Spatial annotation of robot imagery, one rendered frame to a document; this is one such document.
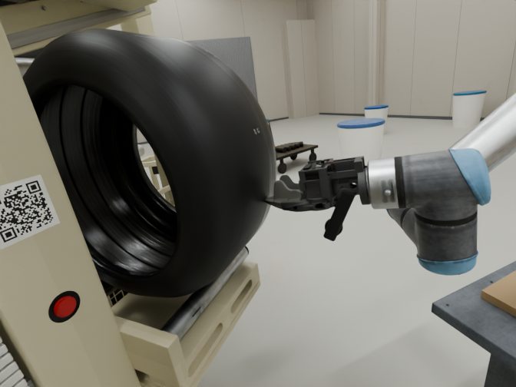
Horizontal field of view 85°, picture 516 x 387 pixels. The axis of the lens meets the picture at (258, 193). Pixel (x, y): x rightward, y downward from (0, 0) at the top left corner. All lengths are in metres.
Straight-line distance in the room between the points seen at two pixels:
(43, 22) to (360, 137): 3.49
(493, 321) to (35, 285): 1.13
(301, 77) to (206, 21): 4.25
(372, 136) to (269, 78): 9.14
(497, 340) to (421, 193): 0.67
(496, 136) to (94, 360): 0.82
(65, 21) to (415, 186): 0.97
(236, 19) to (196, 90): 12.10
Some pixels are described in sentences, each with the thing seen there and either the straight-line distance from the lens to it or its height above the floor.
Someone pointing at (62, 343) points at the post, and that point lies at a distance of 0.56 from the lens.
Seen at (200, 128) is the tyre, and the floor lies 1.28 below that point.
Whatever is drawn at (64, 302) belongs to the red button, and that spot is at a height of 1.07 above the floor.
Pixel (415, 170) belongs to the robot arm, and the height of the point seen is 1.18.
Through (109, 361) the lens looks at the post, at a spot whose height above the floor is 0.91.
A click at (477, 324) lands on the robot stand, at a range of 1.12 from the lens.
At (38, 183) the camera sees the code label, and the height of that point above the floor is 1.25.
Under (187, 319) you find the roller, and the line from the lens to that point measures 0.64.
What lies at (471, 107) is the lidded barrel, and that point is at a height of 0.41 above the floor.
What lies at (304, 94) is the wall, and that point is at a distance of 12.85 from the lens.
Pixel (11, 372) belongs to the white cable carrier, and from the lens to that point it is 0.55.
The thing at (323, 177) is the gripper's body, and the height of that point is 1.17.
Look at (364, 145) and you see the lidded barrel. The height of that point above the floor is 0.48.
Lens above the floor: 1.33
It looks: 20 degrees down
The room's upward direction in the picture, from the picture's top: 8 degrees counter-clockwise
